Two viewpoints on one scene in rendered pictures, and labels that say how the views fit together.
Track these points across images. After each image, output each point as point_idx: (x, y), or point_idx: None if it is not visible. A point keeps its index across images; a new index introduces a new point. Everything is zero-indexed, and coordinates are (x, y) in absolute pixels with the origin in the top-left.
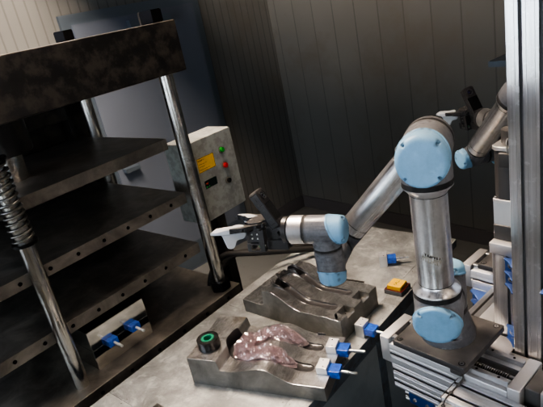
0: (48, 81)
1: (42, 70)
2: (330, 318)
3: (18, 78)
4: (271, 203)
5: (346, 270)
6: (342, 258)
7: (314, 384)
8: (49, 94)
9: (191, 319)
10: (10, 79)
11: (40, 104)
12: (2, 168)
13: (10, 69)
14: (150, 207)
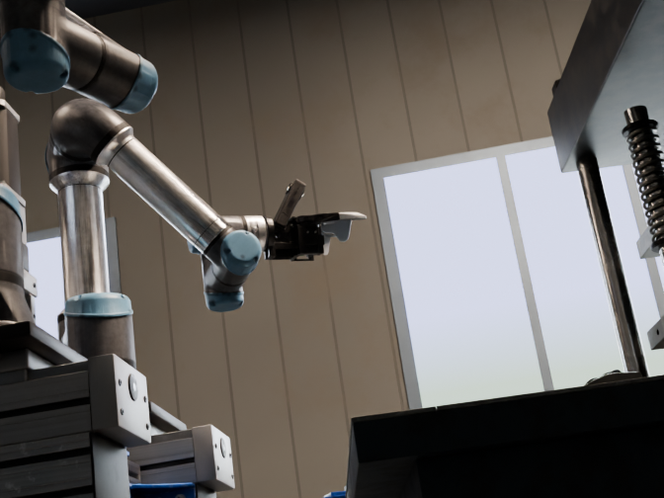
0: (612, 12)
1: (608, 0)
2: None
3: (600, 22)
4: (285, 200)
5: (207, 292)
6: (203, 275)
7: None
8: (615, 31)
9: None
10: (597, 26)
11: (613, 47)
12: (633, 139)
13: (596, 14)
14: None
